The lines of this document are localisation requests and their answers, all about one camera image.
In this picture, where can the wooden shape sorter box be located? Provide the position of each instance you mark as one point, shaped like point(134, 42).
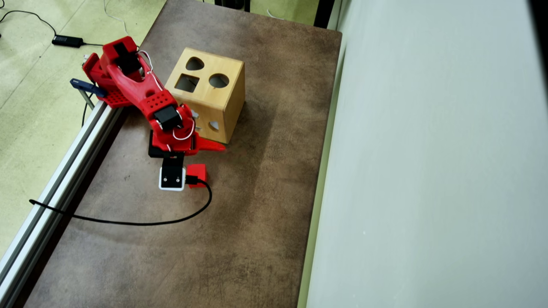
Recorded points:
point(222, 92)

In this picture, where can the red robot base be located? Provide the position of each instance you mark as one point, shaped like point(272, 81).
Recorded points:
point(96, 75)

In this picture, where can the black vertical post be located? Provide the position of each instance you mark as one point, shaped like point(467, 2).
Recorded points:
point(324, 13)

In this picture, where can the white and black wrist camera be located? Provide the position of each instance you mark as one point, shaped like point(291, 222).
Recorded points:
point(172, 177)

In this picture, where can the black power adapter brick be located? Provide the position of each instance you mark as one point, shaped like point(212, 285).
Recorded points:
point(66, 41)

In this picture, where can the aluminium profile rail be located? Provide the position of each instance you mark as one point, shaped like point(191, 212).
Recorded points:
point(49, 205)

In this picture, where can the black furniture foot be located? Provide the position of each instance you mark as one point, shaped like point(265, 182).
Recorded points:
point(233, 4)

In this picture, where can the blue bar clamp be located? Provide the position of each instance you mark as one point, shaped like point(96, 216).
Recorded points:
point(85, 85)

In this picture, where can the red cube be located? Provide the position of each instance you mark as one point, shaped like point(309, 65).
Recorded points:
point(199, 170)

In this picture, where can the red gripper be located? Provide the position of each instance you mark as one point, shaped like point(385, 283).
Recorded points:
point(201, 145)

